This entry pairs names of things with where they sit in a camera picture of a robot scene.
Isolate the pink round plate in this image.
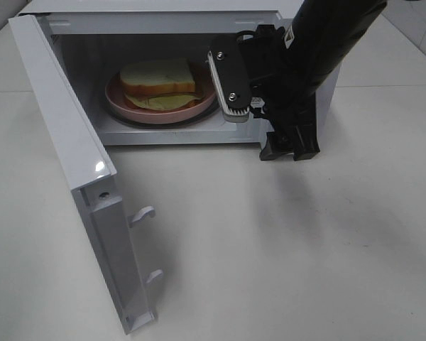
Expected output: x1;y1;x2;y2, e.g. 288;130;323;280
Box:
104;63;216;125

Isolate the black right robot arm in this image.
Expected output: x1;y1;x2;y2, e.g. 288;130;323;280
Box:
237;0;387;161

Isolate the sandwich with lettuce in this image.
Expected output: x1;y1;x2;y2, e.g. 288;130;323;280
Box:
119;58;204;112

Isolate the white microwave oven body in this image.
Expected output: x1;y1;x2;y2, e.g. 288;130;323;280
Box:
16;0;354;150

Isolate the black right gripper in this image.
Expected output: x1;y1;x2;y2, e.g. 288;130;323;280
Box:
236;25;320;161

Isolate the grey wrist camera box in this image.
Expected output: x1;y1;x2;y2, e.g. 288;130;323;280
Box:
207;34;251;123

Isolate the white microwave door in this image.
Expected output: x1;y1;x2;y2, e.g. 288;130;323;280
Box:
9;15;163;334

